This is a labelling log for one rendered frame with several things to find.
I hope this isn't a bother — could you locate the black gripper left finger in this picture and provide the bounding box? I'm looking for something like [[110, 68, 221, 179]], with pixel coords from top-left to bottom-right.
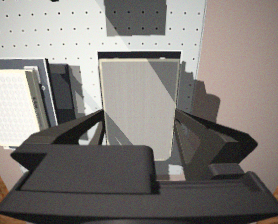
[[23, 108, 106, 145]]

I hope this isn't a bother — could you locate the white multi-well plate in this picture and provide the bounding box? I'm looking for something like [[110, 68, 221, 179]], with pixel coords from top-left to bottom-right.
[[0, 70, 49, 146]]

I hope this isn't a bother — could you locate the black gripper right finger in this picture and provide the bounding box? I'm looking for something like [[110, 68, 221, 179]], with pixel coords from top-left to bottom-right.
[[173, 108, 258, 180]]

